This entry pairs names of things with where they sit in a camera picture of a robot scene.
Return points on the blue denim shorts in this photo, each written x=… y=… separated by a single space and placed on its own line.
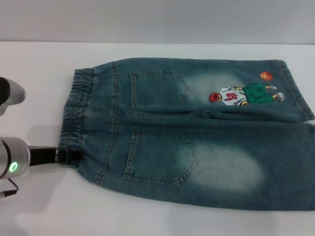
x=160 y=137

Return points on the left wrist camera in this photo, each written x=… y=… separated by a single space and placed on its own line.
x=12 y=93

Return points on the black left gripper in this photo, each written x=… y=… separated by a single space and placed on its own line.
x=43 y=156

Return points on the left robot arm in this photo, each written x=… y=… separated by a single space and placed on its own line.
x=14 y=157

